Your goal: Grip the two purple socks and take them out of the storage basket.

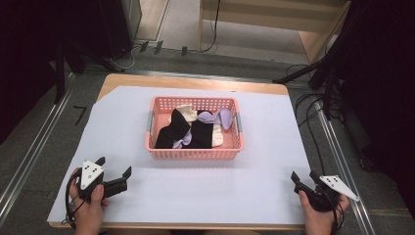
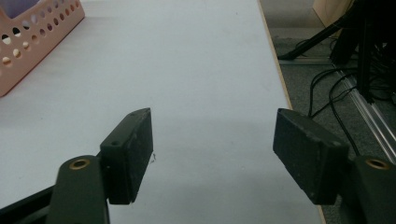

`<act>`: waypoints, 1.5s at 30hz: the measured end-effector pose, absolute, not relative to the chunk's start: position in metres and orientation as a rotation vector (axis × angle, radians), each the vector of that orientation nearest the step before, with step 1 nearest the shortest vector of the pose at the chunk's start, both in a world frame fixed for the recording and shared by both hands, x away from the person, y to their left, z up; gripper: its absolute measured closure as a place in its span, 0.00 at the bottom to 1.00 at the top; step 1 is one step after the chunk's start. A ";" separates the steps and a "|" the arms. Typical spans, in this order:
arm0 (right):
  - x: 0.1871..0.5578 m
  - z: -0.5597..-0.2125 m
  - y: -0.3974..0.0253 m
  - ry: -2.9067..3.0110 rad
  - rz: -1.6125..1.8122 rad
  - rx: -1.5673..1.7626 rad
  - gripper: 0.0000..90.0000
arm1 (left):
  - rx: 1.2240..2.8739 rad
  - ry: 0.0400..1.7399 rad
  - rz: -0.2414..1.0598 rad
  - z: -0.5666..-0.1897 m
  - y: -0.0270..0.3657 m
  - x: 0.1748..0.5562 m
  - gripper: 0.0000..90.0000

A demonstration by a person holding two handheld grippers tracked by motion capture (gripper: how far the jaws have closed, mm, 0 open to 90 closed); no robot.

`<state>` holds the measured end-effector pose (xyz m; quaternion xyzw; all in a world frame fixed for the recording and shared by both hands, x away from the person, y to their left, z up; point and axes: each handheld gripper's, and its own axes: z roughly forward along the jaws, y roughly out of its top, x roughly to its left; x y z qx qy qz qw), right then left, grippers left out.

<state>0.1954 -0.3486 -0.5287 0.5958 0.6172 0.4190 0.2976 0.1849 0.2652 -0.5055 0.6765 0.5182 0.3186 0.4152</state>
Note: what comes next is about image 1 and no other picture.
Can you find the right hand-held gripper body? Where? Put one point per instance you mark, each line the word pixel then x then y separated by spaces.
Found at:
pixel 324 197

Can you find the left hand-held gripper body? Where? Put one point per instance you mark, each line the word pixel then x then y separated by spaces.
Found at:
pixel 92 176

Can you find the person's right hand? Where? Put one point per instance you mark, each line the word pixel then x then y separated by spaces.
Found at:
pixel 318 218

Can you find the person's left hand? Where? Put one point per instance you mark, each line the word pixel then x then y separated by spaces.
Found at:
pixel 88 212

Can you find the black sock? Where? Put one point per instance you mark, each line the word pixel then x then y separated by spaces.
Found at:
pixel 201 134
pixel 172 131

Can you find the purple sock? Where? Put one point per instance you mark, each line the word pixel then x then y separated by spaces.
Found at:
pixel 182 141
pixel 222 117

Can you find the pink plastic basket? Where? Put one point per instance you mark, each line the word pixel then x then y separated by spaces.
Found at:
pixel 195 154

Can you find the white table sheet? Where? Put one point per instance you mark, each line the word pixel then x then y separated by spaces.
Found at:
pixel 195 191

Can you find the cream sock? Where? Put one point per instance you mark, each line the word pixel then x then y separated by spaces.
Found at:
pixel 190 112
pixel 218 137

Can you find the black metal stand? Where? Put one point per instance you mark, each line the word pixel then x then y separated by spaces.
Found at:
pixel 59 65

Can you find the black tripod stand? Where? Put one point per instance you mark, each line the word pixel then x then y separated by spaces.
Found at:
pixel 326 70

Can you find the wooden table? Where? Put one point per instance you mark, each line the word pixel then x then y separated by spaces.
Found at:
pixel 195 83

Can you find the black cabinet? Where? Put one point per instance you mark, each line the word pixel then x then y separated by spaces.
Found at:
pixel 114 26

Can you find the light wooden shelf unit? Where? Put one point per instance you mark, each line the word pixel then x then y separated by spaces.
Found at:
pixel 277 16

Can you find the metal floor rail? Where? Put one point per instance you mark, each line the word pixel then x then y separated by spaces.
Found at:
pixel 345 169
pixel 36 147

